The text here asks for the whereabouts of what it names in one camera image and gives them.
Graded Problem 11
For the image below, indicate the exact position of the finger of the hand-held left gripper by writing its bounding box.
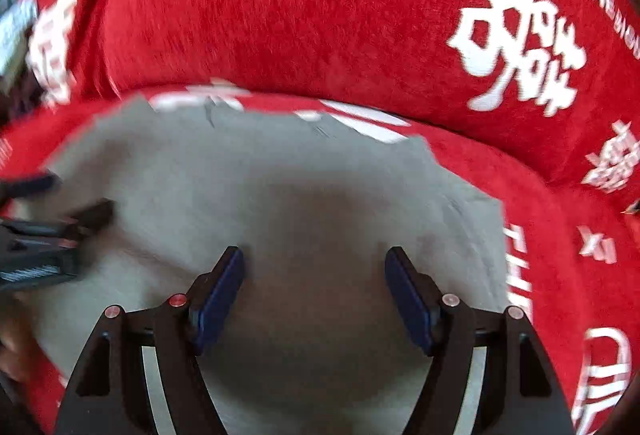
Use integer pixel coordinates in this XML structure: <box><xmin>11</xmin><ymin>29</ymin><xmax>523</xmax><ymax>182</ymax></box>
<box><xmin>0</xmin><ymin>172</ymin><xmax>60</xmax><ymax>202</ymax></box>
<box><xmin>64</xmin><ymin>198</ymin><xmax>114</xmax><ymax>234</ymax></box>

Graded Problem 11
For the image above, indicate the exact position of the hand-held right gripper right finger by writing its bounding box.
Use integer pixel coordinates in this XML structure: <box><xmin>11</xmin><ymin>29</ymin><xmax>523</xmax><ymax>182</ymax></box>
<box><xmin>384</xmin><ymin>245</ymin><xmax>576</xmax><ymax>435</ymax></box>

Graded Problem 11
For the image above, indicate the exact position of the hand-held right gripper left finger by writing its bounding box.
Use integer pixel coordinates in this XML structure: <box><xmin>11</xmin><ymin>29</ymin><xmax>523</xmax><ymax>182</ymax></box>
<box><xmin>52</xmin><ymin>245</ymin><xmax>246</xmax><ymax>435</ymax></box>

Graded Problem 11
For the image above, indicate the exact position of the grey knit sweater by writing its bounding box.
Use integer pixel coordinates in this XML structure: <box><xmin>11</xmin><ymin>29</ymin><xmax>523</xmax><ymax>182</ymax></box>
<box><xmin>12</xmin><ymin>94</ymin><xmax>507</xmax><ymax>435</ymax></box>

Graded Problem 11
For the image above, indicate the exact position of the pale grey-green crumpled cloth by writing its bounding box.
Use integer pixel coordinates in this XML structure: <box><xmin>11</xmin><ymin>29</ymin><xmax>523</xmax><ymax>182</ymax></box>
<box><xmin>0</xmin><ymin>0</ymin><xmax>40</xmax><ymax>92</ymax></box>

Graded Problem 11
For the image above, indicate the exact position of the red printed blanket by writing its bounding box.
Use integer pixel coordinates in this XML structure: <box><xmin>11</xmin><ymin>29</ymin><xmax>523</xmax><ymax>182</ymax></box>
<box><xmin>0</xmin><ymin>0</ymin><xmax>640</xmax><ymax>435</ymax></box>

